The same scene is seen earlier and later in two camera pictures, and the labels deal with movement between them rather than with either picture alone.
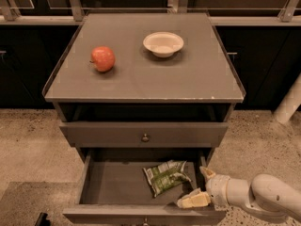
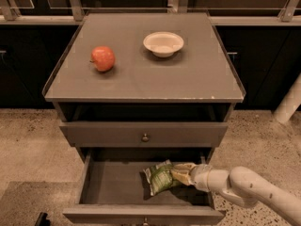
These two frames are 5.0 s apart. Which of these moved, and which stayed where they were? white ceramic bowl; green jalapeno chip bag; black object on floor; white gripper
Moved: white gripper
Stayed: green jalapeno chip bag; black object on floor; white ceramic bowl
